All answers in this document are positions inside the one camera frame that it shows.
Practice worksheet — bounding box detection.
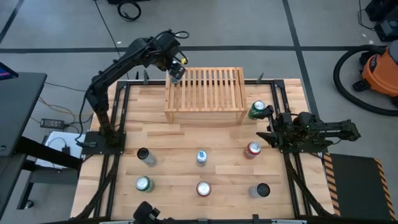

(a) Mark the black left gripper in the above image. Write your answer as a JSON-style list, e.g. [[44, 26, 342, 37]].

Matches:
[[166, 55, 187, 80]]

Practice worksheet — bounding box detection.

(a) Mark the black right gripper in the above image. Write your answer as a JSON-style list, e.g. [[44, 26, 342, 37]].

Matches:
[[256, 105, 295, 149]]

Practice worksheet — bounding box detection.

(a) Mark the green Sprite can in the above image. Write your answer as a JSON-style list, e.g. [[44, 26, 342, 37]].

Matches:
[[135, 175, 155, 194], [248, 100, 267, 121]]

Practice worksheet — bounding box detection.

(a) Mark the red Fanta strawberry can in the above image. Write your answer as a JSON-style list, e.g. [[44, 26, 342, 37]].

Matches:
[[195, 180, 212, 197], [243, 141, 262, 161]]

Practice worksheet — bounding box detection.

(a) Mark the white Celsius can black lid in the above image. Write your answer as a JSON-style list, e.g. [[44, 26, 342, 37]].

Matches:
[[248, 182, 271, 199], [136, 147, 158, 168]]

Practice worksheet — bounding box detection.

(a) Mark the wooden slatted shelf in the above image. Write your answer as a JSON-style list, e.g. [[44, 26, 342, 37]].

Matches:
[[164, 67, 249, 125]]

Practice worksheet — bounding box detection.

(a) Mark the orange shop vacuum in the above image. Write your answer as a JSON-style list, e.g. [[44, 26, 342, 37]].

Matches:
[[353, 40, 398, 106], [333, 44, 398, 118]]

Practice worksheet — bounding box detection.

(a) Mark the black equipment case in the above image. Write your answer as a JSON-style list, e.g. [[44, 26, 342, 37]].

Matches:
[[107, 0, 152, 5]]

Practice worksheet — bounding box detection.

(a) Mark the black hazard-striped mat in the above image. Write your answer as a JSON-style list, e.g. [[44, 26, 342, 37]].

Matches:
[[323, 152, 397, 222]]

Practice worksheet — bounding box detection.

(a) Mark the black power adapter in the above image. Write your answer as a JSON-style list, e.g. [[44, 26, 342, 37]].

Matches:
[[40, 118, 65, 129]]

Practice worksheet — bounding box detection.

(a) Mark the white paper sheet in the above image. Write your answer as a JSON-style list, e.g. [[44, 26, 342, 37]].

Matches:
[[35, 131, 86, 170]]

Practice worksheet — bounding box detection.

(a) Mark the black bulky object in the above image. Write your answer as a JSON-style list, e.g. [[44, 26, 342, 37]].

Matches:
[[132, 201, 175, 224]]

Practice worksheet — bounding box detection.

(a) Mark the black equipment box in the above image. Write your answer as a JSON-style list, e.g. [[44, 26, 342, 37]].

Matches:
[[365, 0, 398, 21], [374, 17, 398, 43]]

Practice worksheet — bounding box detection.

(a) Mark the black desk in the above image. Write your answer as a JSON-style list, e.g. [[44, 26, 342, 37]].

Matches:
[[0, 72, 83, 218]]

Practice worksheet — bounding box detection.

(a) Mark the laptop screen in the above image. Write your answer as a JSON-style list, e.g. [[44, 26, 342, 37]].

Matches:
[[0, 61, 19, 81]]

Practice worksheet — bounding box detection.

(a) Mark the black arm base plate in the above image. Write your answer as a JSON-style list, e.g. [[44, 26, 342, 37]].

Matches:
[[81, 130, 127, 156], [279, 136, 327, 154]]

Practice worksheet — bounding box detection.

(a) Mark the long black floor cable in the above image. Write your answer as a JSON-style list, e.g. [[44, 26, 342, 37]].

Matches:
[[93, 0, 130, 80]]

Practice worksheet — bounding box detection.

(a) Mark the coiled black cable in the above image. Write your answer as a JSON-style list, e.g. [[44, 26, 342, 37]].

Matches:
[[116, 0, 142, 22]]

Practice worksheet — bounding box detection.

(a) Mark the yellow floor cable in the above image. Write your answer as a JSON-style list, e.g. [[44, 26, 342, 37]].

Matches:
[[37, 96, 94, 118]]

